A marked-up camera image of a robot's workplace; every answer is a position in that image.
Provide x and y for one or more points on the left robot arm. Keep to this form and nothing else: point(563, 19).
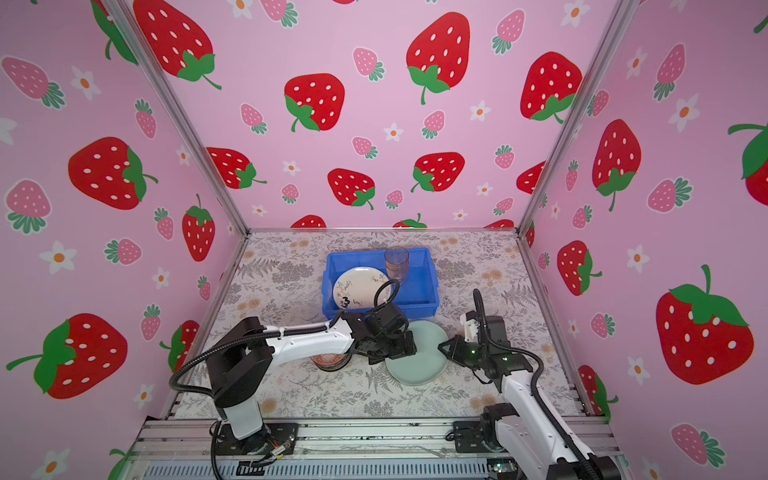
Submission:
point(240, 361)

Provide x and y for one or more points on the cream floral plate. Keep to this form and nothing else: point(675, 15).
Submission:
point(356, 288)

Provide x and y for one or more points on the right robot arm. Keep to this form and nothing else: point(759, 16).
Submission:
point(526, 424)

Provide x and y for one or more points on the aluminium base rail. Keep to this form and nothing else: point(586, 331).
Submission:
point(337, 448)

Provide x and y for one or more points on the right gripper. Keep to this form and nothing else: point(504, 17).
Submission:
point(453, 352)

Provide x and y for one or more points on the pink transparent cup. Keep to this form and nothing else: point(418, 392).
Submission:
point(396, 264)

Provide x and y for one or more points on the dark striped bottom bowl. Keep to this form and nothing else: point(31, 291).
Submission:
point(331, 362)

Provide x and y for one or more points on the green lit circuit board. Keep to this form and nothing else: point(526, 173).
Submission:
point(501, 469)

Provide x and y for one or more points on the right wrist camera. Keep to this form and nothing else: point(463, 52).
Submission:
point(487, 332)

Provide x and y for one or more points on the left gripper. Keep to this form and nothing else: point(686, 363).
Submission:
point(403, 347)

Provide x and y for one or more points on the blue plastic bin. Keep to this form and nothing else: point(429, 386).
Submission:
point(418, 296)

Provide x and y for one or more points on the green flower plate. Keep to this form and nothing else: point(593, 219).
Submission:
point(428, 362)

